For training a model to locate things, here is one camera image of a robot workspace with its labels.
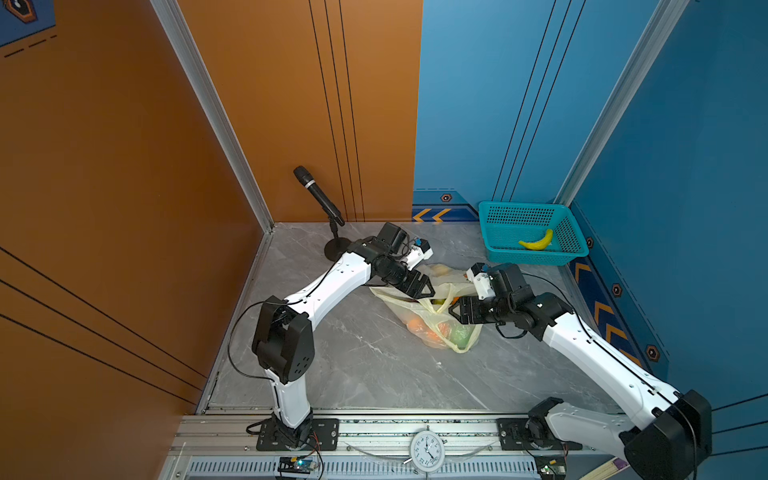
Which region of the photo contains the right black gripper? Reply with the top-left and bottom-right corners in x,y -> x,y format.
445,295 -> 514,324

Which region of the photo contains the orange fruit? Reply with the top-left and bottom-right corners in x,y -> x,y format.
406,318 -> 429,334
436,321 -> 452,340

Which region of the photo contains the yellowish printed plastic bag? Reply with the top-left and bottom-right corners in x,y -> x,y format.
370,264 -> 482,354

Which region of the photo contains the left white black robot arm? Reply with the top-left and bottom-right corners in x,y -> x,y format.
252,223 -> 435,449

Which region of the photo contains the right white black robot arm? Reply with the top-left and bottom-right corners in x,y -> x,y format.
449,263 -> 713,479

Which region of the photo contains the green pear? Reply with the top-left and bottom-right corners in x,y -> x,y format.
449,325 -> 473,349

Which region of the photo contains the teal plastic basket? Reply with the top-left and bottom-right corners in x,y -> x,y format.
479,201 -> 588,266

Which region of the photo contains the black microphone on stand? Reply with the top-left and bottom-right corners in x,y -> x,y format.
293,166 -> 351,262

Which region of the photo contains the yellow banana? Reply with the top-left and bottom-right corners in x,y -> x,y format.
518,229 -> 554,251

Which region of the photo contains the white analog clock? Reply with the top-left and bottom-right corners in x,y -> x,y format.
409,429 -> 446,474

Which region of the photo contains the circuit board right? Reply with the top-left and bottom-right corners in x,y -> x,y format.
534,456 -> 567,480

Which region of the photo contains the purple beige booklet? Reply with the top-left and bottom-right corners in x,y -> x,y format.
581,457 -> 629,480

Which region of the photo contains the green circuit board left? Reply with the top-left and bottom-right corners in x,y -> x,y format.
277,456 -> 319,478

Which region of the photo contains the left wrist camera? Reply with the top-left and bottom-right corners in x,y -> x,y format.
404,238 -> 434,270

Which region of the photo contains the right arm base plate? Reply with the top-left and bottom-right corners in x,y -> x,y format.
496,417 -> 583,452

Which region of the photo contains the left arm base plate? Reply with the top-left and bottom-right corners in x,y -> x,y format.
256,416 -> 340,453

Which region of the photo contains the aluminium front rail frame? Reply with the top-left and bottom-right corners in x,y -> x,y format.
159,410 -> 639,479

